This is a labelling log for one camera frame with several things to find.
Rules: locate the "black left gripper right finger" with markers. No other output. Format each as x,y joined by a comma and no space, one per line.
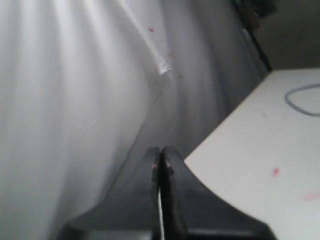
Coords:
191,211

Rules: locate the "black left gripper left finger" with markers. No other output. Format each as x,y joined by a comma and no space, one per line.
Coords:
130,212

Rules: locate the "grey backdrop cloth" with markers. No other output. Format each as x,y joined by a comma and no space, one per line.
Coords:
86,86

